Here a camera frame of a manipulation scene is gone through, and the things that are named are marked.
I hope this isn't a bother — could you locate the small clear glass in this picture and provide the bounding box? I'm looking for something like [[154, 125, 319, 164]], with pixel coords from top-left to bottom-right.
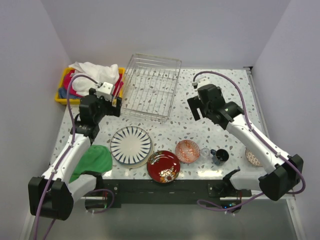
[[200, 147, 211, 158]]

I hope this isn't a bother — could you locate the wire dish rack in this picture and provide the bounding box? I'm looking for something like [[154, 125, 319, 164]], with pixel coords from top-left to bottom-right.
[[121, 53, 182, 122]]

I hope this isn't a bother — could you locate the dark blue mug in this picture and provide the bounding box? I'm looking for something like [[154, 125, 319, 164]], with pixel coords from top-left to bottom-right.
[[210, 148, 230, 166]]

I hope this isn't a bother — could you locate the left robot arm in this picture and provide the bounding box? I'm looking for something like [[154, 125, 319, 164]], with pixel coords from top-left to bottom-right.
[[28, 88, 122, 221]]

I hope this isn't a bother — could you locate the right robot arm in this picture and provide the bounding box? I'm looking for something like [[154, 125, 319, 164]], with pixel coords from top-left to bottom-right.
[[187, 83, 304, 201]]

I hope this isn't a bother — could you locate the red patterned small dish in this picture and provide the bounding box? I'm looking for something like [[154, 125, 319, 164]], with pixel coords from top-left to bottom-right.
[[245, 148, 262, 167]]

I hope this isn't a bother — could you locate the white towel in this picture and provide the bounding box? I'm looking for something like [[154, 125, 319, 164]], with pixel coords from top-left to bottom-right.
[[69, 62, 120, 97]]

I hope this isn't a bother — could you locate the yellow plastic bin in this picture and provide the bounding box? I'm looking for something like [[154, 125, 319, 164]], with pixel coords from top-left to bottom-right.
[[54, 67, 125, 105]]

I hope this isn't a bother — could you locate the blue checked cloth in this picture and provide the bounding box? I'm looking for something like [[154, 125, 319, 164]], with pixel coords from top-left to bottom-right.
[[57, 87, 67, 99]]

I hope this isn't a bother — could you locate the pink cloth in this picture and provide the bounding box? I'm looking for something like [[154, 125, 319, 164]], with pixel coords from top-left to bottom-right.
[[60, 67, 124, 99]]

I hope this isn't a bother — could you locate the blue striped white plate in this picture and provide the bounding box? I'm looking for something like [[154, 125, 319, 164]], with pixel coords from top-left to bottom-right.
[[110, 126, 153, 168]]

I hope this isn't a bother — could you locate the green cloth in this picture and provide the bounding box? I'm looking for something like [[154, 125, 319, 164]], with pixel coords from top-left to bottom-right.
[[69, 145, 113, 183]]

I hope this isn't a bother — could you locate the orange patterned bowl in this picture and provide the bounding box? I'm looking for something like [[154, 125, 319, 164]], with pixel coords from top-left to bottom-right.
[[175, 140, 200, 164]]

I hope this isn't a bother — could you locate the red floral plate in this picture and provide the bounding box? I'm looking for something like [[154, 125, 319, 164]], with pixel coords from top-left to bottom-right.
[[146, 150, 181, 184]]

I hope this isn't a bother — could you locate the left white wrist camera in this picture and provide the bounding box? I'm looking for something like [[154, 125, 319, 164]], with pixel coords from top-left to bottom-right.
[[96, 82, 115, 102]]

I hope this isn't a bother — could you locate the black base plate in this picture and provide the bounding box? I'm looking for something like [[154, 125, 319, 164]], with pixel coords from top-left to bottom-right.
[[96, 177, 252, 208]]

